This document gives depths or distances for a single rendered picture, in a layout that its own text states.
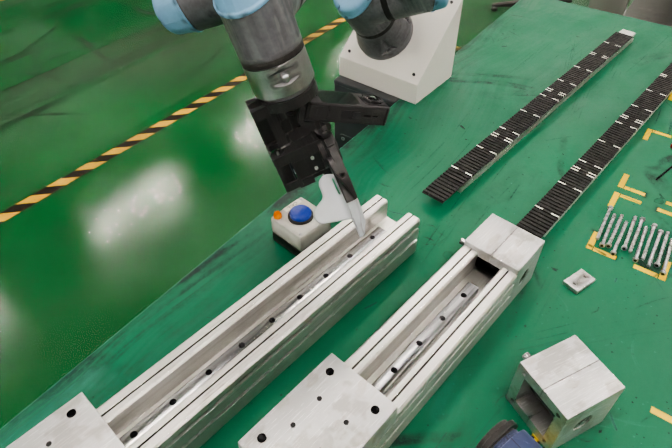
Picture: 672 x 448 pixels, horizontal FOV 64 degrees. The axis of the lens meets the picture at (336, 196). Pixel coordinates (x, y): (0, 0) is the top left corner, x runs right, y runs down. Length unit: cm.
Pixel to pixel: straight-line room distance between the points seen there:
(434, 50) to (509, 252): 66
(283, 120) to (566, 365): 50
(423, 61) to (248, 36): 88
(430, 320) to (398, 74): 74
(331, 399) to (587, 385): 34
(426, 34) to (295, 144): 85
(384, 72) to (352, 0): 24
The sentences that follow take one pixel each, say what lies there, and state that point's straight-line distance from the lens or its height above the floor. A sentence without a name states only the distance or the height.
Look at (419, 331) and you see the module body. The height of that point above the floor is 82.
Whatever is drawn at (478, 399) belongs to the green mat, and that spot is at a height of 78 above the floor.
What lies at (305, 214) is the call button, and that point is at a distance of 98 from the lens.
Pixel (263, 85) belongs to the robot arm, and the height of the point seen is 122.
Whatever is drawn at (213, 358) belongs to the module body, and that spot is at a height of 82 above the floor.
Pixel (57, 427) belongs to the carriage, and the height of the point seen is 90.
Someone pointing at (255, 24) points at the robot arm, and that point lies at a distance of 59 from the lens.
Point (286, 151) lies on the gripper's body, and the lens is 66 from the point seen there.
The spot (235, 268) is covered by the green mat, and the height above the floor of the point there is 78.
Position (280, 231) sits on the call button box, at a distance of 100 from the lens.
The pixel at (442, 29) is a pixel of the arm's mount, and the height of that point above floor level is 94.
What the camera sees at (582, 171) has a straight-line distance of 125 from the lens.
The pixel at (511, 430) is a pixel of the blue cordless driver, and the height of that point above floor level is 99.
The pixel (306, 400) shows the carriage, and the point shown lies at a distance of 71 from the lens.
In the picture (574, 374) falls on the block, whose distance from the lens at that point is 82.
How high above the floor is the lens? 153
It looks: 42 degrees down
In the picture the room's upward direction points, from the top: straight up
